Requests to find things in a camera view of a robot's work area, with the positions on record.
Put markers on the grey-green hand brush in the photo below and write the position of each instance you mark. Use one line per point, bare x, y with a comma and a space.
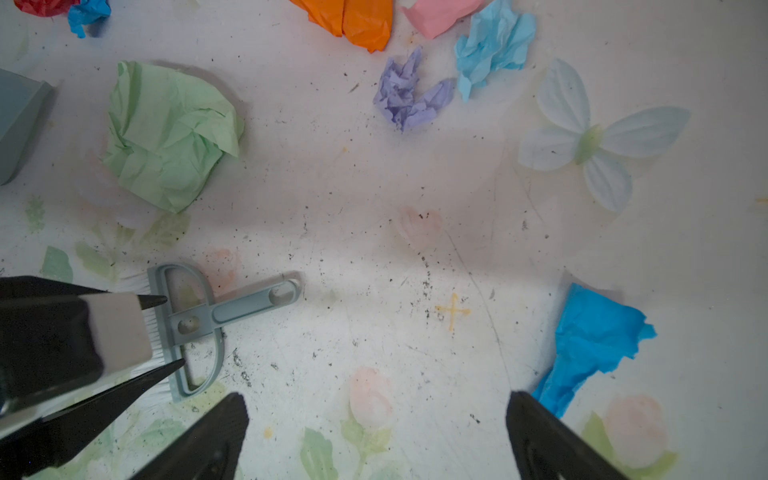
171, 329

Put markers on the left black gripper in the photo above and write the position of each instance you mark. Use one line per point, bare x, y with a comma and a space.
58, 338

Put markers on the pink paper scrap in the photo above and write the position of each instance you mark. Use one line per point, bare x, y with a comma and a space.
432, 18

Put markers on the small blue paper scrap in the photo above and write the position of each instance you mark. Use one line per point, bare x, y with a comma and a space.
89, 17

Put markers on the purple paper scrap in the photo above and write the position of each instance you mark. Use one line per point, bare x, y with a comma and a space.
397, 99

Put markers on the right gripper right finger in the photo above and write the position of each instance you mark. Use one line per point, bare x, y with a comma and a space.
545, 448

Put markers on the light blue paper scrap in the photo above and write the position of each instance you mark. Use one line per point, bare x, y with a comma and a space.
499, 39

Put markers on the red paper scrap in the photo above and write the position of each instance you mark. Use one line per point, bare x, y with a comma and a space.
45, 8

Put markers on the grey-green plastic dustpan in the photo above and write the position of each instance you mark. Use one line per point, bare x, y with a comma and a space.
22, 100

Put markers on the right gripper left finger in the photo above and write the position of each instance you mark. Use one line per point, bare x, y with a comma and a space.
209, 449

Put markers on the light green paper scrap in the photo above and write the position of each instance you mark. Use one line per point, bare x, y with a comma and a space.
167, 130

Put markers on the orange paper scrap far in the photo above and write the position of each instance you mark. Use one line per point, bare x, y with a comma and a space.
364, 23

